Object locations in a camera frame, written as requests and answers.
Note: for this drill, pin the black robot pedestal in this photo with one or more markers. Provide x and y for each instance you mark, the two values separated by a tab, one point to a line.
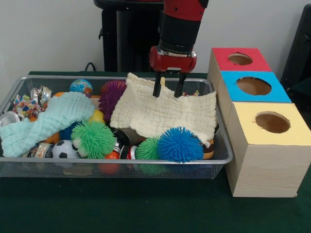
131	36

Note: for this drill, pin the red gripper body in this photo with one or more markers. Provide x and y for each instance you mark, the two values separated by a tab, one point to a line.
172	64

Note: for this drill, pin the wooden box with three holes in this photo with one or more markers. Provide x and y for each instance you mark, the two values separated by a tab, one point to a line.
267	170

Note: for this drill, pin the cream waffle cloth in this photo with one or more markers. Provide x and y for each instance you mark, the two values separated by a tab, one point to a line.
158	111

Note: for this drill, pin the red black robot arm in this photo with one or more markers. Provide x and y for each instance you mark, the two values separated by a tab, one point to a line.
179	29

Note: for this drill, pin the clear mesh bin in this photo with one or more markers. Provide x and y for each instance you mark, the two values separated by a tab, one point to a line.
145	160

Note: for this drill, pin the soccer ball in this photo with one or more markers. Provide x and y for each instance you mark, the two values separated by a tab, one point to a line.
63	150

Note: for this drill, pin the purple spiky ball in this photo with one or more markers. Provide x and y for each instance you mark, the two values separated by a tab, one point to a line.
111	97

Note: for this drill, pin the crushed silver can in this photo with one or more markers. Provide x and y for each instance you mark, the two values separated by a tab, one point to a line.
41	94

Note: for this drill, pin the mint waffle cloth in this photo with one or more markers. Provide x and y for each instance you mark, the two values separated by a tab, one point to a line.
60	109

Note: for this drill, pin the large green spiky ball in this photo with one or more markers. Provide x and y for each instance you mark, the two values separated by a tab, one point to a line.
93	138

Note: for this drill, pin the blue spiky ball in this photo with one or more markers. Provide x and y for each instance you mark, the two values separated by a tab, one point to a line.
179	145

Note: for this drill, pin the globe print ball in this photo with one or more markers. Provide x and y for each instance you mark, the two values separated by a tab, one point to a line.
81	87

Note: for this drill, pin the black chair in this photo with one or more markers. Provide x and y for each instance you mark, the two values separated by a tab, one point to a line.
301	48

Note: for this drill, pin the small green spiky ball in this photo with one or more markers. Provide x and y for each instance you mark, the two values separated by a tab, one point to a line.
145	150

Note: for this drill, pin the dark green table cloth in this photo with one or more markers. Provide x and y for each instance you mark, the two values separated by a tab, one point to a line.
121	206

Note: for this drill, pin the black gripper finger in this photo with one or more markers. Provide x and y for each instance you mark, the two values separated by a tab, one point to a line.
157	85
179	86

